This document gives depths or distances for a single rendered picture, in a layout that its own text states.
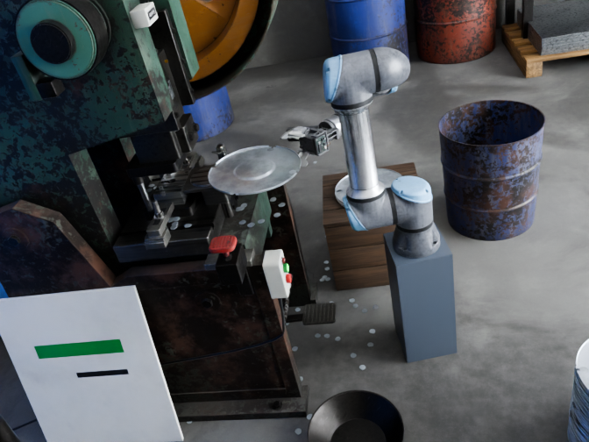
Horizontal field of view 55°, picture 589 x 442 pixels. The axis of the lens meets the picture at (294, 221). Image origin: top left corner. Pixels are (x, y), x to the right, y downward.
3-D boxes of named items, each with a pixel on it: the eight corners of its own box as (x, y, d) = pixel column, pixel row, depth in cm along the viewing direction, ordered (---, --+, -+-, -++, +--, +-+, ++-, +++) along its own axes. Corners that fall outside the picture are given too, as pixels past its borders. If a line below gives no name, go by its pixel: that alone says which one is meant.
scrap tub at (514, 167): (527, 186, 274) (530, 94, 247) (550, 238, 239) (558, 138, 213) (437, 196, 281) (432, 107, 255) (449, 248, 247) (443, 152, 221)
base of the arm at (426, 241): (432, 225, 189) (430, 201, 183) (446, 252, 176) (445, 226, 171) (387, 234, 189) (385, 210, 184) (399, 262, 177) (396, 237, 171)
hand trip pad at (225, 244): (243, 255, 155) (237, 233, 151) (239, 269, 150) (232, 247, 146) (219, 258, 156) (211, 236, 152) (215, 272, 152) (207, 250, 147)
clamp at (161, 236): (180, 214, 176) (170, 186, 170) (166, 247, 162) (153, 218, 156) (162, 216, 177) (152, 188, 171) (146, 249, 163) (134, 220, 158)
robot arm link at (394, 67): (416, 35, 146) (390, 65, 195) (374, 44, 147) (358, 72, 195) (424, 80, 147) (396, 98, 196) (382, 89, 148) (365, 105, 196)
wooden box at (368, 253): (419, 226, 264) (414, 161, 245) (432, 280, 233) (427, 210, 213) (334, 238, 269) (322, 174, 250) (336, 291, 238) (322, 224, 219)
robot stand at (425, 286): (441, 317, 215) (435, 222, 190) (457, 352, 200) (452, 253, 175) (394, 327, 215) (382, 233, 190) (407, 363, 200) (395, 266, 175)
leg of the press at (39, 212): (309, 389, 199) (249, 169, 149) (307, 417, 190) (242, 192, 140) (74, 401, 216) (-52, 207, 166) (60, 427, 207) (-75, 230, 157)
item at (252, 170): (280, 198, 158) (279, 196, 158) (191, 191, 169) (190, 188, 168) (314, 149, 179) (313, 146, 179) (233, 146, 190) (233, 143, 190)
